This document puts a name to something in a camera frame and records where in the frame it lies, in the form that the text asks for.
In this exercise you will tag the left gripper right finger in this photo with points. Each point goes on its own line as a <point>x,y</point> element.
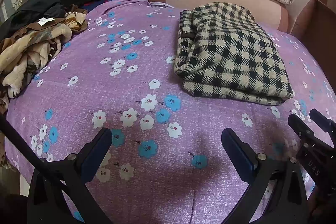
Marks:
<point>242,156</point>

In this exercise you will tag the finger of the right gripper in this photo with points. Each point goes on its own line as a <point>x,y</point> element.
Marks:
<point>299,128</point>
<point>327,125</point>

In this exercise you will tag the purple floral bed sheet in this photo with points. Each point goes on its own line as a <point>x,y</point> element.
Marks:
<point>166,163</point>

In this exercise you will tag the wooden headboard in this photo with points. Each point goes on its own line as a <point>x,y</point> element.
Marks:
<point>319,39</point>

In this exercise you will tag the brown beige plush blanket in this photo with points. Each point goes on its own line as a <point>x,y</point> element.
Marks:
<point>32,47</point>

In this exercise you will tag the black beige checkered coat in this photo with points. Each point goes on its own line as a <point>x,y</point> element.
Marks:
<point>223,53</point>

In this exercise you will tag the black clothes pile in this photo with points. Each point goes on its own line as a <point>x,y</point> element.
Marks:
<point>33,10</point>

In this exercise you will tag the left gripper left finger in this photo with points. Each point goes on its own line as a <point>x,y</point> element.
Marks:
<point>90,157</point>

